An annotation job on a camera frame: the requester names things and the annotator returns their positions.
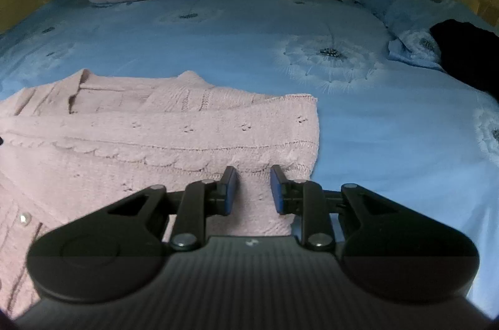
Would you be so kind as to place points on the pink knitted cardigan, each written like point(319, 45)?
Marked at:
point(156, 143)

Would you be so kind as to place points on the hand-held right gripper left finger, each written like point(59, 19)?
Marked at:
point(230, 191)

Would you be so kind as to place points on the blue dandelion-print bed sheet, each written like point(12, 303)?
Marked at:
point(241, 41)

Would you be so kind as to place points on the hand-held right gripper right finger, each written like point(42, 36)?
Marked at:
point(277, 193)

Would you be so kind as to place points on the black cloth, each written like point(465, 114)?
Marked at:
point(467, 49)

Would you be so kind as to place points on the blue dandelion-print pillow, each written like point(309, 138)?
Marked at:
point(405, 18)

